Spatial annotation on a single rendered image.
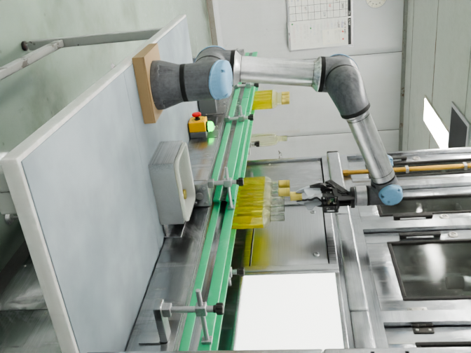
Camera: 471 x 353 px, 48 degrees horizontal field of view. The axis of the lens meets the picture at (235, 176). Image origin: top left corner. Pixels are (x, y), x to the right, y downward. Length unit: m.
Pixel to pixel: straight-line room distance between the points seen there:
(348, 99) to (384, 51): 6.34
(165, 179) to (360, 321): 0.73
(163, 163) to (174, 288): 0.38
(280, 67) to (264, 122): 6.49
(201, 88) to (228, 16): 6.20
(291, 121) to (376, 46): 1.63
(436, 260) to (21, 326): 1.43
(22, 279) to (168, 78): 1.00
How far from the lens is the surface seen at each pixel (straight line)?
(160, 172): 1.63
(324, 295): 1.74
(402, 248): 2.03
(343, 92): 1.64
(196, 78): 1.59
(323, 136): 8.31
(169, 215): 1.71
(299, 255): 1.92
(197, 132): 2.21
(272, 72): 1.73
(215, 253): 1.69
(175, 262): 1.65
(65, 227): 1.10
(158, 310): 1.32
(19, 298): 2.08
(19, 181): 0.97
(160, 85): 1.60
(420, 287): 1.87
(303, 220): 2.10
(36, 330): 1.91
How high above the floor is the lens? 1.22
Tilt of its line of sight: 8 degrees down
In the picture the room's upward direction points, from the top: 87 degrees clockwise
